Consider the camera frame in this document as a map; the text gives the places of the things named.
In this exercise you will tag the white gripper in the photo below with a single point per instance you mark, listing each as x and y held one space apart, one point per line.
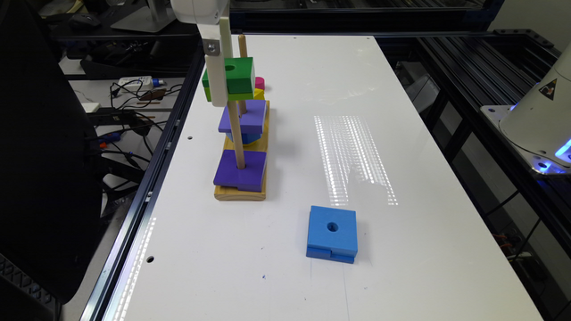
217 40

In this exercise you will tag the green square block with hole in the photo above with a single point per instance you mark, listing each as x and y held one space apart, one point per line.
240 76

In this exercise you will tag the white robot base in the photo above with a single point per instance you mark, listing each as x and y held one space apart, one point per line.
538 126

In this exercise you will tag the pink block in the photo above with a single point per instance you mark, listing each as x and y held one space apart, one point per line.
260 83

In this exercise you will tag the yellow small square block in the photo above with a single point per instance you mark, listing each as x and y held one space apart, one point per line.
259 94

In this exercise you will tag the periwinkle square block middle peg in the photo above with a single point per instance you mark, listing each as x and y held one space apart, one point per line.
250 123

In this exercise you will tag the blue block under periwinkle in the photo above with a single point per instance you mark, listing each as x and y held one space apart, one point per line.
246 138

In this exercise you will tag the dark purple square block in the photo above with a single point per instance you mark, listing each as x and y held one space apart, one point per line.
249 179

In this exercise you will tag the blue square block with hole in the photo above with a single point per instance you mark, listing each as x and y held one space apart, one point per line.
332 234

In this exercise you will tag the wooden peg far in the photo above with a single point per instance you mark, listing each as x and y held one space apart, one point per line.
243 54

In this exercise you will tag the wooden peg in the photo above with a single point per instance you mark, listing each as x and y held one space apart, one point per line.
233 115
243 54

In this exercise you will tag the wooden peg near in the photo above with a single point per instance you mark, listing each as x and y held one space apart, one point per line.
233 115

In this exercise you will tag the wooden peg base board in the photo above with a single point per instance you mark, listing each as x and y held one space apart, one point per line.
223 193

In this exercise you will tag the black aluminium frame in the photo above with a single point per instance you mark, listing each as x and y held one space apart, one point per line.
451 223

